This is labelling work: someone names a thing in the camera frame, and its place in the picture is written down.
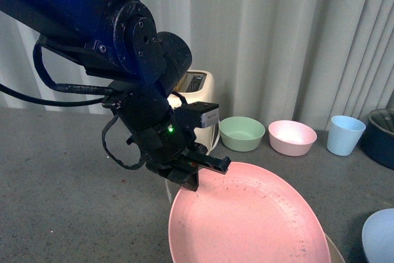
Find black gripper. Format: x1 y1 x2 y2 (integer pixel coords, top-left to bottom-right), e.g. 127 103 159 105
126 111 231 192

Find pink plate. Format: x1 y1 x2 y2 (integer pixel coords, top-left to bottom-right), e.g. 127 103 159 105
169 162 331 262

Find light blue plate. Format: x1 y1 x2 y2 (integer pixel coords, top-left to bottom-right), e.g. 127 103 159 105
361 208 393 262

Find green bowl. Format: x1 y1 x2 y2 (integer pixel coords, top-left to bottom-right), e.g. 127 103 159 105
219 116 266 152

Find cream toaster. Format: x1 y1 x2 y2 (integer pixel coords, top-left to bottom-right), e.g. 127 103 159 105
175 70 220 155

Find pink bowl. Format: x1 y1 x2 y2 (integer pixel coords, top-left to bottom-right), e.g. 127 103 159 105
268 120 317 156

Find light blue cup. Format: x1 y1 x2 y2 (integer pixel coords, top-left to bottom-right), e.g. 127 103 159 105
327 115 366 156

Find cream plate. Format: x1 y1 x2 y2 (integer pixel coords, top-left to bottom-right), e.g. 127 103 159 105
325 234 345 263

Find dark blue pot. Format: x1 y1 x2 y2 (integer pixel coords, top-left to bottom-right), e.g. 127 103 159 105
360 122 394 169

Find glass pot lid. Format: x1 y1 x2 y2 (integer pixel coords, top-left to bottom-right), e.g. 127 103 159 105
368 108 393 133

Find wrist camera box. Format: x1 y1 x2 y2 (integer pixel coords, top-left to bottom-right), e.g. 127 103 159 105
175 102 219 130

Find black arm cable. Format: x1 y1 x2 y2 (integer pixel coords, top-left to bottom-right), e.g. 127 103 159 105
0 41 148 171

